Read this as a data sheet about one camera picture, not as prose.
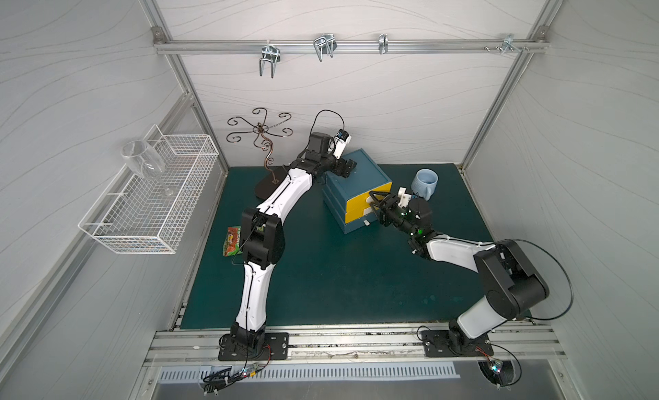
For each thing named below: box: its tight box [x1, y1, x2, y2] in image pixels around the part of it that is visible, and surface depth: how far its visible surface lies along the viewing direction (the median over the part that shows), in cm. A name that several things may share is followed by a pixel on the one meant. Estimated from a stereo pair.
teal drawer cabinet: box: [321, 148, 393, 235], surface depth 89 cm
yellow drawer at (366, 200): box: [345, 181, 393, 214], surface depth 87 cm
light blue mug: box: [411, 168, 439, 201], surface depth 110 cm
